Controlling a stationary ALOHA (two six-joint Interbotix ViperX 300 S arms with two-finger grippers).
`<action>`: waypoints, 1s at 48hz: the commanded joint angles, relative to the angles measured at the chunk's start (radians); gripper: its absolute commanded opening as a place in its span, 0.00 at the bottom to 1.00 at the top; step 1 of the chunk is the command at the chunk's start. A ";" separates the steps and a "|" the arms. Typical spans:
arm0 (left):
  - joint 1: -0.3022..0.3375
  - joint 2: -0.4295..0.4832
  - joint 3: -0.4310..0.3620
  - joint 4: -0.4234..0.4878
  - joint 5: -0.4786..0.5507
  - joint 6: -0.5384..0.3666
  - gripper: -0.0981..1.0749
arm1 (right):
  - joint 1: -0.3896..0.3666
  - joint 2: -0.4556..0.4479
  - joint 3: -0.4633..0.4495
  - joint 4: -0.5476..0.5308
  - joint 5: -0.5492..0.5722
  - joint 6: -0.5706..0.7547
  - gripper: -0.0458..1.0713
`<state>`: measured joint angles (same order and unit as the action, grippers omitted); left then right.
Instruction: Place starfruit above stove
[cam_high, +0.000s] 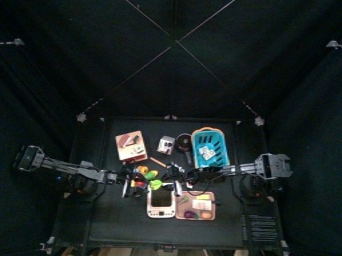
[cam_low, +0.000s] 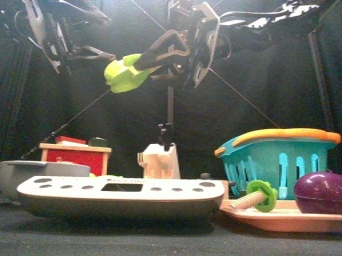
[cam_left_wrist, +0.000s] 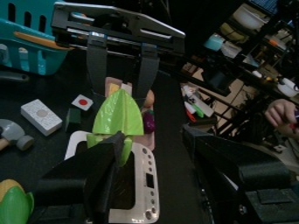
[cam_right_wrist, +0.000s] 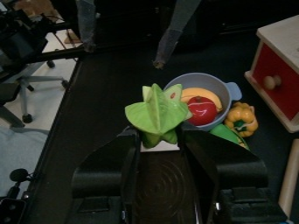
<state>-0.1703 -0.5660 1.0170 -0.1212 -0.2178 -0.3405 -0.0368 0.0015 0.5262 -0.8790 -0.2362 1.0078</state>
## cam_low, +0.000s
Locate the wooden bolt green nut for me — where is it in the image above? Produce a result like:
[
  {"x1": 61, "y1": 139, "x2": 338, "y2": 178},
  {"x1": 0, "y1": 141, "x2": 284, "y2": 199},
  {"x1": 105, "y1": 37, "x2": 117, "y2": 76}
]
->
[{"x1": 228, "y1": 179, "x2": 279, "y2": 213}]

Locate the thin black centre rod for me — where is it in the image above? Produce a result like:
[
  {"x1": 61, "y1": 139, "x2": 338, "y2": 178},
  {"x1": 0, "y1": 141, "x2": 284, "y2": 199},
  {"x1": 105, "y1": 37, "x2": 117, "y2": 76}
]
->
[{"x1": 167, "y1": 84, "x2": 175, "y2": 126}]

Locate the teal basket orange rim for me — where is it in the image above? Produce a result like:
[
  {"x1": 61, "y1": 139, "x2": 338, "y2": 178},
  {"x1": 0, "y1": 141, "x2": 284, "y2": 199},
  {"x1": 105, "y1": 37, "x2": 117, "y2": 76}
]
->
[{"x1": 214, "y1": 127, "x2": 342, "y2": 201}]

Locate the grey toy pot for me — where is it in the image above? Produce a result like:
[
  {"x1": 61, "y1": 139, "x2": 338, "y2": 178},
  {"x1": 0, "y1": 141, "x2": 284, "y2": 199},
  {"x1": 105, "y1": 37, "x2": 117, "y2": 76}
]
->
[{"x1": 0, "y1": 159, "x2": 92, "y2": 202}]

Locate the purple toy eggplant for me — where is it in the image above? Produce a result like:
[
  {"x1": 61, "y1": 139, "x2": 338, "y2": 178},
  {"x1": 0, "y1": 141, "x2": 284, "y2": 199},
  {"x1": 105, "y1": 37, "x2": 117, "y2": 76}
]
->
[{"x1": 292, "y1": 171, "x2": 342, "y2": 215}]

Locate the pink wooden tray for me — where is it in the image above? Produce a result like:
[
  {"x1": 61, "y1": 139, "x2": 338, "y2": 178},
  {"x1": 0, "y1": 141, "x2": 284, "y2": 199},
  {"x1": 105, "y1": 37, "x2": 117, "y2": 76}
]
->
[{"x1": 219, "y1": 198, "x2": 342, "y2": 234}]

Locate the black toy utensil handle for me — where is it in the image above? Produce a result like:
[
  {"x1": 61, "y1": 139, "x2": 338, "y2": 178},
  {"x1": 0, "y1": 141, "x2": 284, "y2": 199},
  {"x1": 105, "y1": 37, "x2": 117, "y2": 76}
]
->
[{"x1": 156, "y1": 122, "x2": 175, "y2": 152}]

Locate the red wooden toy cabinet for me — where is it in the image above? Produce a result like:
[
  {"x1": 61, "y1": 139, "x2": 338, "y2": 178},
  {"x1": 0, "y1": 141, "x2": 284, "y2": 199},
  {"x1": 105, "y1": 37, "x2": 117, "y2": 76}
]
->
[{"x1": 39, "y1": 142, "x2": 112, "y2": 177}]

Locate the wooden toy fork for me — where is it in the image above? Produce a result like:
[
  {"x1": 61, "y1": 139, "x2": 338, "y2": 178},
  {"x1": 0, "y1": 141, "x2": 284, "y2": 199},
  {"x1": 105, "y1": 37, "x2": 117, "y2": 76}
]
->
[{"x1": 136, "y1": 152, "x2": 148, "y2": 169}]

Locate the red flat toy block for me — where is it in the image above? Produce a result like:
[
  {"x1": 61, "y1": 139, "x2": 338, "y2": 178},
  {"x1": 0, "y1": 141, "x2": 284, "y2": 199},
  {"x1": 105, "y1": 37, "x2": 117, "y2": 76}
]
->
[{"x1": 53, "y1": 135, "x2": 88, "y2": 146}]

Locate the wooden utensil holder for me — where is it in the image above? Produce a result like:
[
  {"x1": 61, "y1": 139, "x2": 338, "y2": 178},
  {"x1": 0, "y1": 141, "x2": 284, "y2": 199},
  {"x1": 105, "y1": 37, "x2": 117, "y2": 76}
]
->
[{"x1": 140, "y1": 142, "x2": 181, "y2": 180}]

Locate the black frame post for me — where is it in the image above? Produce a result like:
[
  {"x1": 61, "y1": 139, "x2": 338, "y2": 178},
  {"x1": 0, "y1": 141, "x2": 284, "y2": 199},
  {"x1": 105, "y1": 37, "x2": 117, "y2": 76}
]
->
[{"x1": 306, "y1": 29, "x2": 336, "y2": 133}]

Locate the dark green toy block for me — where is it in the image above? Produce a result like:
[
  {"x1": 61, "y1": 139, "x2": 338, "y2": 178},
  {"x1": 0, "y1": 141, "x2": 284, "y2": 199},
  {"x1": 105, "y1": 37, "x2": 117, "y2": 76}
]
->
[{"x1": 87, "y1": 136, "x2": 109, "y2": 148}]

